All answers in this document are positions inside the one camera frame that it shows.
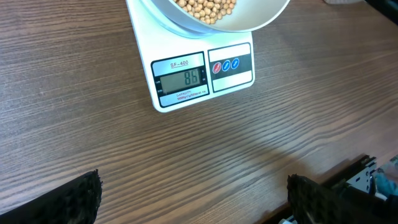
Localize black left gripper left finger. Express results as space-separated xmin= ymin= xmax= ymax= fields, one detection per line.
xmin=1 ymin=169 xmax=103 ymax=223

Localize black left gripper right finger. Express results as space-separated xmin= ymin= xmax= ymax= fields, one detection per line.
xmin=287 ymin=174 xmax=392 ymax=224

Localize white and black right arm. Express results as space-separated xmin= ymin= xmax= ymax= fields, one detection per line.
xmin=365 ymin=0 xmax=398 ymax=19

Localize white digital kitchen scale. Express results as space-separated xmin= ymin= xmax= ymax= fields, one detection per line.
xmin=126 ymin=0 xmax=255 ymax=113

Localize white round bowl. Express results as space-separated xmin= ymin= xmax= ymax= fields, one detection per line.
xmin=150 ymin=0 xmax=289 ymax=34

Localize soybeans in white bowl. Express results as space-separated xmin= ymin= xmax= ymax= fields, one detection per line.
xmin=173 ymin=0 xmax=236 ymax=24

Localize clear plastic container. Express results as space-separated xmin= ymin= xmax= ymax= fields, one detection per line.
xmin=324 ymin=0 xmax=364 ymax=4

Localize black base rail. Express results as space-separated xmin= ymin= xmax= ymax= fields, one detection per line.
xmin=264 ymin=155 xmax=397 ymax=223

